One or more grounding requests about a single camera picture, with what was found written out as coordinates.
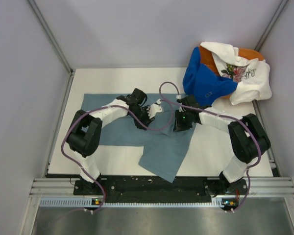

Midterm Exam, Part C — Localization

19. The royal blue t shirt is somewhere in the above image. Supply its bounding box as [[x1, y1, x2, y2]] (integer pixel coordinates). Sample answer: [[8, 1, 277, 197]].
[[182, 47, 238, 105]]

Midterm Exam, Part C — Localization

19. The white printed t shirt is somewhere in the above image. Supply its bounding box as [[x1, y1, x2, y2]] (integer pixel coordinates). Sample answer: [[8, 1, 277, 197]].
[[200, 41, 272, 106]]

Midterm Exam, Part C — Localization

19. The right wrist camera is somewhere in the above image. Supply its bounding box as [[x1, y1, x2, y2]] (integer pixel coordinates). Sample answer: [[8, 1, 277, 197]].
[[176, 94, 182, 106]]

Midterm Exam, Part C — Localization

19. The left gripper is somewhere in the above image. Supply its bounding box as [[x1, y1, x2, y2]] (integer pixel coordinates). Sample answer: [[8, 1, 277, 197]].
[[129, 106, 154, 130]]

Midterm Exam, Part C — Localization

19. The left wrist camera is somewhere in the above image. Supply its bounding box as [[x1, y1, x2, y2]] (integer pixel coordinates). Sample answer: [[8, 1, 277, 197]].
[[147, 99, 164, 119]]

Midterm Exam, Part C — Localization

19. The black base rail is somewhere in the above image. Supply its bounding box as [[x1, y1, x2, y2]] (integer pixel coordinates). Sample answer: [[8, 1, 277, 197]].
[[73, 175, 247, 204]]

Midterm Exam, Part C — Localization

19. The aluminium frame profile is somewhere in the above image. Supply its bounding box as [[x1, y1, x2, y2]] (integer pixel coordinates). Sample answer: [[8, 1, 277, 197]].
[[30, 177, 294, 198]]

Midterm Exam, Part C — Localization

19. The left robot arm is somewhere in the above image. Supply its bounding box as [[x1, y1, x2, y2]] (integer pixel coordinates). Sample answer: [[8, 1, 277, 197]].
[[63, 88, 154, 194]]

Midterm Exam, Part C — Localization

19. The grey slotted cable duct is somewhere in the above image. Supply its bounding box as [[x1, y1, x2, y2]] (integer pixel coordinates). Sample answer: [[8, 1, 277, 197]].
[[39, 197, 238, 208]]

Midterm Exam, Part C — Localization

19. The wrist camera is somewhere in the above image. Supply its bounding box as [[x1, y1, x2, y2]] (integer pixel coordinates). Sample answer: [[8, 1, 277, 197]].
[[176, 94, 182, 106], [147, 99, 164, 119]]

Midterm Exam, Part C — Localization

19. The orange basket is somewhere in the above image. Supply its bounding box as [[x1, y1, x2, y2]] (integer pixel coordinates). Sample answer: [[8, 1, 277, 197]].
[[199, 45, 265, 100]]

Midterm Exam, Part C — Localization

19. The grey-blue t shirt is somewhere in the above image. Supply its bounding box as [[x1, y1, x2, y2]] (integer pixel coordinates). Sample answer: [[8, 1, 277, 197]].
[[95, 103, 194, 183]]

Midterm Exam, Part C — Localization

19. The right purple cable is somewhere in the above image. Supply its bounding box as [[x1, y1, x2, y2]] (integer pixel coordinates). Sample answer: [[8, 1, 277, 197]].
[[159, 81, 263, 212]]

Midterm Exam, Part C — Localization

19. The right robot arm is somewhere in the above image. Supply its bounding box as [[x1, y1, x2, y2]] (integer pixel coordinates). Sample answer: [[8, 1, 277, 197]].
[[173, 95, 271, 197]]

